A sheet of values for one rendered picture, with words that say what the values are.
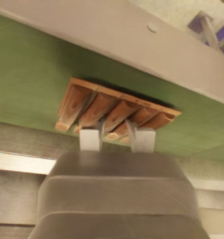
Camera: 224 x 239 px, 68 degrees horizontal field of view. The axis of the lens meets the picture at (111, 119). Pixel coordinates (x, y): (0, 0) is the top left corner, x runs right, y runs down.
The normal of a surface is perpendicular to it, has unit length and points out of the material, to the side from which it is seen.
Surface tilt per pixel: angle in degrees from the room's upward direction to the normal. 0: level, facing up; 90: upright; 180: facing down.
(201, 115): 2
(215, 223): 90
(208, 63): 90
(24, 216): 90
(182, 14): 0
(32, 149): 90
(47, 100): 2
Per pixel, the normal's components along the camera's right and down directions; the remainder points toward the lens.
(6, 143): 0.43, -0.43
